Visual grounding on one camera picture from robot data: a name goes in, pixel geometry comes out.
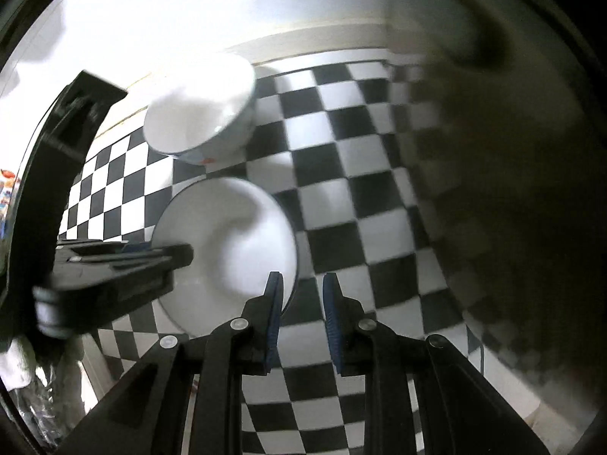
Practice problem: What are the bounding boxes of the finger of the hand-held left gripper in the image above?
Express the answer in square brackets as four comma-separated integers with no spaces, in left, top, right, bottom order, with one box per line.
[14,70,129,285]
[33,242,194,337]

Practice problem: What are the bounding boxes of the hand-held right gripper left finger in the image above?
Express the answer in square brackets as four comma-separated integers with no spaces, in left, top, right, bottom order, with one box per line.
[57,271,285,455]

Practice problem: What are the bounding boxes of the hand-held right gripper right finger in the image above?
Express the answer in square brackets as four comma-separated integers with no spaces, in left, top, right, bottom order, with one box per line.
[322,272,541,455]

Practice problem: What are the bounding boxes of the white bowl dark rim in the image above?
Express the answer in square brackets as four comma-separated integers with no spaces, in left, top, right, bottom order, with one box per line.
[151,177,299,337]

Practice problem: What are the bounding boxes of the black white checkered mat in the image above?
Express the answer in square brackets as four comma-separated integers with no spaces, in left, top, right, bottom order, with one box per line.
[57,59,536,455]

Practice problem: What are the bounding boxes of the white bowl blue pattern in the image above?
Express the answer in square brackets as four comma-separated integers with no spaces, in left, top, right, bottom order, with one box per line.
[142,52,258,166]

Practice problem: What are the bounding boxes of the colourful wall sticker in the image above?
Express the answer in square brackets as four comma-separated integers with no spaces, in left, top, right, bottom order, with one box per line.
[0,168,20,228]

